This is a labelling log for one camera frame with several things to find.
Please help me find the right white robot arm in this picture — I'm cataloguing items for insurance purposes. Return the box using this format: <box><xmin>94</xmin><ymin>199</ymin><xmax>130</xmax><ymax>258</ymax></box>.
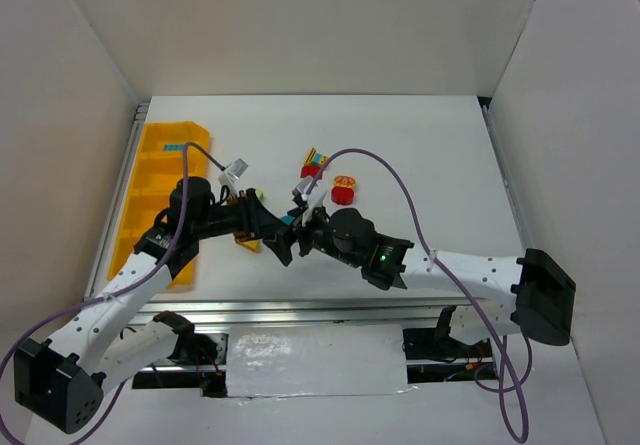
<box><xmin>263</xmin><ymin>208</ymin><xmax>576</xmax><ymax>346</ymax></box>

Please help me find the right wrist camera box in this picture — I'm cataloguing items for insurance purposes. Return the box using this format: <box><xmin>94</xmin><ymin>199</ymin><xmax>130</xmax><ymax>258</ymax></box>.
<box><xmin>292</xmin><ymin>176</ymin><xmax>326</xmax><ymax>225</ymax></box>

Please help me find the white taped cover panel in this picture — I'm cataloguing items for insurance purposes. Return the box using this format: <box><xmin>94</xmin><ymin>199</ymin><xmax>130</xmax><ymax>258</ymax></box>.
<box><xmin>226</xmin><ymin>324</ymin><xmax>408</xmax><ymax>398</ymax></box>

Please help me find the aluminium rail frame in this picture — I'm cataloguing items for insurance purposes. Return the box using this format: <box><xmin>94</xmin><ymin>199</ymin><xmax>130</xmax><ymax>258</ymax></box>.
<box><xmin>82</xmin><ymin>99</ymin><xmax>557</xmax><ymax>329</ymax></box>

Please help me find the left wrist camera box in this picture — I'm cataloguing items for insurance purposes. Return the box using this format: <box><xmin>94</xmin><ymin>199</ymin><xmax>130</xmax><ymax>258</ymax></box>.
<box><xmin>218</xmin><ymin>158</ymin><xmax>249</xmax><ymax>189</ymax></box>

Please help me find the red round lego stack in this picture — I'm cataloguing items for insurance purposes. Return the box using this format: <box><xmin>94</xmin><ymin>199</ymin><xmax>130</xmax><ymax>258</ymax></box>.
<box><xmin>331</xmin><ymin>175</ymin><xmax>357</xmax><ymax>206</ymax></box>

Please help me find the yellow compartment bin tray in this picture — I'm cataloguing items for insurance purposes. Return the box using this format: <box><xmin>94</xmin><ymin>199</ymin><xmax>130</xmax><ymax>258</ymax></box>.
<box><xmin>107</xmin><ymin>121</ymin><xmax>211</xmax><ymax>280</ymax></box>

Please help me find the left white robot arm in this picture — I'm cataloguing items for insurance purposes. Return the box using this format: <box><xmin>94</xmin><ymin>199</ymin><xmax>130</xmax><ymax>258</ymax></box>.
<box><xmin>13</xmin><ymin>177</ymin><xmax>284</xmax><ymax>434</ymax></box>

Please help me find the yellow green lego stack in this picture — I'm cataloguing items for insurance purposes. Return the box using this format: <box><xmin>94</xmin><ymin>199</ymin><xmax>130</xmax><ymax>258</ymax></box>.
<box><xmin>234</xmin><ymin>233</ymin><xmax>261</xmax><ymax>253</ymax></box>

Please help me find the red yellow blue lego stack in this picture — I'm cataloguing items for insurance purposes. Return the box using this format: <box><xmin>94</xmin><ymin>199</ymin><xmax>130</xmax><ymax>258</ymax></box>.
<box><xmin>300</xmin><ymin>148</ymin><xmax>328</xmax><ymax>179</ymax></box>

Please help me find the red green blue lego stack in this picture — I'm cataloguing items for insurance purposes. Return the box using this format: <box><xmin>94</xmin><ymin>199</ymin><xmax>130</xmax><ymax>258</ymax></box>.
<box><xmin>244</xmin><ymin>188</ymin><xmax>264</xmax><ymax>202</ymax></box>

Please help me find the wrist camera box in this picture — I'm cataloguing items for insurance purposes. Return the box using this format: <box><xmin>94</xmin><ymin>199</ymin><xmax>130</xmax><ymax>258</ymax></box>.
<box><xmin>218</xmin><ymin>158</ymin><xmax>249</xmax><ymax>189</ymax></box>
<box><xmin>292</xmin><ymin>176</ymin><xmax>326</xmax><ymax>225</ymax></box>

